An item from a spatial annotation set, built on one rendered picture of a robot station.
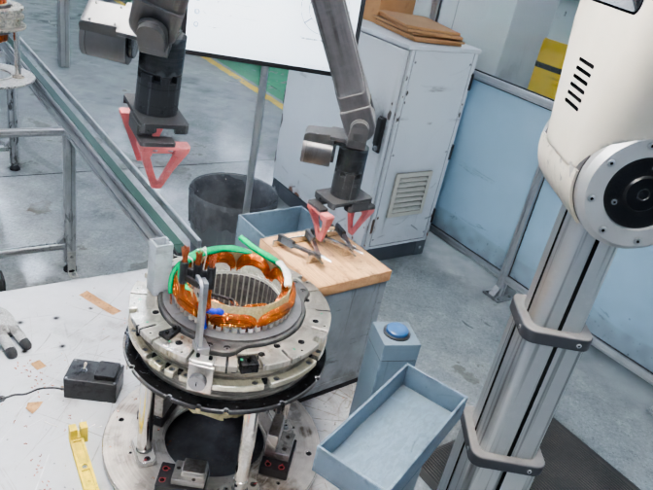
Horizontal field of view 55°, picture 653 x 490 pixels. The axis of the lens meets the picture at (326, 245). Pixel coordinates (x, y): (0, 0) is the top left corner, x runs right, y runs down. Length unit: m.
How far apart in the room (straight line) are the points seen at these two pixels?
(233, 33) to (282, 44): 0.14
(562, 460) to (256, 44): 1.87
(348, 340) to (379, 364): 0.19
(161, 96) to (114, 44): 0.08
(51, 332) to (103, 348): 0.12
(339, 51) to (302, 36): 0.83
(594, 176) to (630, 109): 0.09
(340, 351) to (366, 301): 0.12
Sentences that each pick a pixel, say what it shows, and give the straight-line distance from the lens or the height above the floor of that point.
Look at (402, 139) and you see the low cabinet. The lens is 3.27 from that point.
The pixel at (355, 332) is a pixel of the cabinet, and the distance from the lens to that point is 1.32.
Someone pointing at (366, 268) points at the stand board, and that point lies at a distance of 1.26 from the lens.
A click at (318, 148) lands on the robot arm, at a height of 1.28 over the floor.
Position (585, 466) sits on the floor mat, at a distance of 2.72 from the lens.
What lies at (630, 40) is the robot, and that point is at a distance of 0.82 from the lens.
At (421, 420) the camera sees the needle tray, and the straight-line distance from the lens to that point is 1.00.
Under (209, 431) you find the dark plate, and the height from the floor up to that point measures 0.78.
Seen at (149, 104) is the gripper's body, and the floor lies 1.41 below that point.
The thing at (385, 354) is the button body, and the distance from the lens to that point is 1.13.
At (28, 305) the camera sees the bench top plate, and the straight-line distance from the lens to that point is 1.58.
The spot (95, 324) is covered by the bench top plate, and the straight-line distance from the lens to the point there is 1.51.
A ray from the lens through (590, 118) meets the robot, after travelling 0.86.
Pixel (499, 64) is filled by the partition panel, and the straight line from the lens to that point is 3.50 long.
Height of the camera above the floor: 1.67
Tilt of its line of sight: 27 degrees down
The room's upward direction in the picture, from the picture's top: 11 degrees clockwise
